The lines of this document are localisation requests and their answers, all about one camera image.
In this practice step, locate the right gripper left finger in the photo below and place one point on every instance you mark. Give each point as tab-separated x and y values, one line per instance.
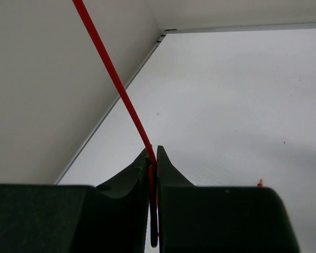
111	217

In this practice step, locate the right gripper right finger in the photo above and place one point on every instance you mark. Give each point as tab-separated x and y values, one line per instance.
218	219

